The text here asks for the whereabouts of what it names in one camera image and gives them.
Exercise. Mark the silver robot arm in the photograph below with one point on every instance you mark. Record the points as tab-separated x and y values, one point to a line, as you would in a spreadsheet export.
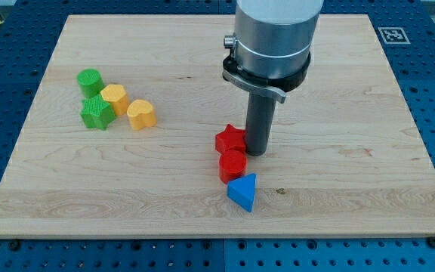
270	46

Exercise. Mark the red star block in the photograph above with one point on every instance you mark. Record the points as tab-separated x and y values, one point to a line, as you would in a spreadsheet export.
230	138

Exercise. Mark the red cylinder block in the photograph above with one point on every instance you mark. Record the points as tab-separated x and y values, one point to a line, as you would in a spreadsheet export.
232	165

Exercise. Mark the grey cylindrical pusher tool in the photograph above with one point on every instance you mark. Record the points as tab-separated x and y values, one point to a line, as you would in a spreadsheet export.
259	119

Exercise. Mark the blue triangle block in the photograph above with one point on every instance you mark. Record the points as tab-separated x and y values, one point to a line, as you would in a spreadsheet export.
242	191

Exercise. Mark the yellow heart block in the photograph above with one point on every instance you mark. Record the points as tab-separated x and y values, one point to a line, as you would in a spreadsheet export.
141	114

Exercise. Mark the wooden board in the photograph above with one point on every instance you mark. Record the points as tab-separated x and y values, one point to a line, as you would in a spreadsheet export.
344	160

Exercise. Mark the yellow hexagon block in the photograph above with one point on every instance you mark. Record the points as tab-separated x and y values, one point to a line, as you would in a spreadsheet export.
117	96

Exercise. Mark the green star block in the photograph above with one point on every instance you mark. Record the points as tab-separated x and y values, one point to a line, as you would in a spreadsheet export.
97	113

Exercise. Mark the green cylinder block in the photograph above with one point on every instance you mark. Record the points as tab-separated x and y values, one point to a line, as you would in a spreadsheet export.
90	82

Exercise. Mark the white fiducial marker tag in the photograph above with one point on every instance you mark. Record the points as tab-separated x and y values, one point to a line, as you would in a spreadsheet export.
392	35

